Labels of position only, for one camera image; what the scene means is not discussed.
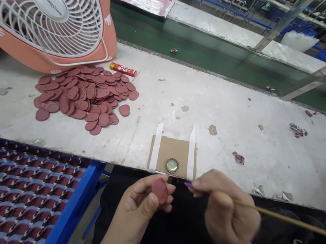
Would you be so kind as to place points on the pile of maroon oval discs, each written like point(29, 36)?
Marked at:
point(85, 96)

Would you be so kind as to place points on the brown cardboard scrap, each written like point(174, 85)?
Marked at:
point(212, 130)

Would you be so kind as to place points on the green conveyor belt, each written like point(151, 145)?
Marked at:
point(220, 58)

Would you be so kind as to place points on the person's left hand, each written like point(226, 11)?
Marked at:
point(132, 209)

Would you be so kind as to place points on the person's body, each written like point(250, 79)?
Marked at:
point(176, 233)

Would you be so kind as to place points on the white plastic bags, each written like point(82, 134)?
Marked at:
point(300, 40)

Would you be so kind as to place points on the blue plastic tray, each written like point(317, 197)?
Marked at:
point(70, 210)

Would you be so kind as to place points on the white tape strip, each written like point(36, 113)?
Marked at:
point(191, 154)
point(157, 149)

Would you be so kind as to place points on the brown cardboard square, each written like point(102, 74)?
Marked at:
point(174, 150)

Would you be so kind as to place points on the pink fan with white grille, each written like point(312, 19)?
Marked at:
point(50, 29)

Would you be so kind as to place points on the thin wooden paint brush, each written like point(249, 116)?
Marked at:
point(288, 220)

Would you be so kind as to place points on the metal bottle cap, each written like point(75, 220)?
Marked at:
point(172, 165)

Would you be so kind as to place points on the rows of painted maroon parts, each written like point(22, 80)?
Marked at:
point(21, 198)

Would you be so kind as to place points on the person's right hand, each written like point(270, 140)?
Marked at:
point(228, 220)

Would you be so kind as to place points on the single maroon oval piece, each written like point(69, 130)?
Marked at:
point(159, 189)

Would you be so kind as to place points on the metal frame post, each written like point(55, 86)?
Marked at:
point(294, 8)
point(315, 78)

